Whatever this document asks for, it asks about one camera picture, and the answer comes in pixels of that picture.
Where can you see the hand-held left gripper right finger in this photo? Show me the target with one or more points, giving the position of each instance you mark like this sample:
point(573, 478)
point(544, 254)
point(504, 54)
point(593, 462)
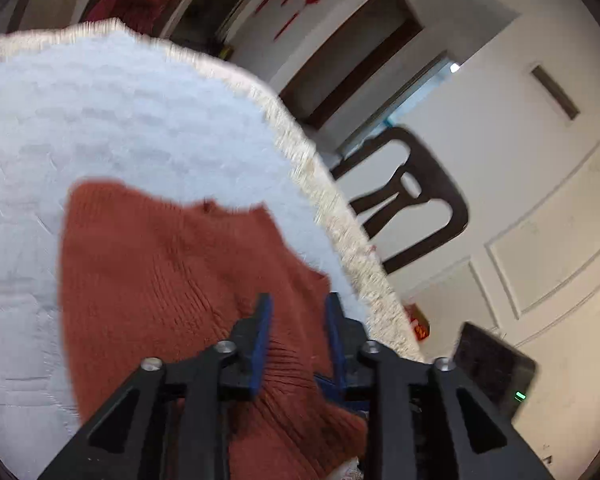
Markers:
point(334, 340)

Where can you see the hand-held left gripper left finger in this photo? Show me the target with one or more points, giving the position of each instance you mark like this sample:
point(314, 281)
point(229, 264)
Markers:
point(262, 340)

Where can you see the rust knit sweater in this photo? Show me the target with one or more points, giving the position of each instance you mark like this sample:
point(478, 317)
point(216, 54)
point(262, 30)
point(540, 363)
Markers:
point(155, 270)

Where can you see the cream lace tablecloth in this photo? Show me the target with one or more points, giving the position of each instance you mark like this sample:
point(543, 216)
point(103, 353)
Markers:
point(105, 110)

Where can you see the dark wooden door frame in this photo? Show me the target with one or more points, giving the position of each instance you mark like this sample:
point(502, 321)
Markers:
point(360, 60)

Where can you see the dark wooden chair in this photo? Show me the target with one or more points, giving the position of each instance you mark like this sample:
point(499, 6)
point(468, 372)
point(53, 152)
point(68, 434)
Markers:
point(450, 200)

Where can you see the black box with green light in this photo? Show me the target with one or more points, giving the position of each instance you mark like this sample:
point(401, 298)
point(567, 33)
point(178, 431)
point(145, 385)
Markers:
point(485, 355)

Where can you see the small red paper decoration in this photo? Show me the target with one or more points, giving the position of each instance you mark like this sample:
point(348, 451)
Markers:
point(420, 327)

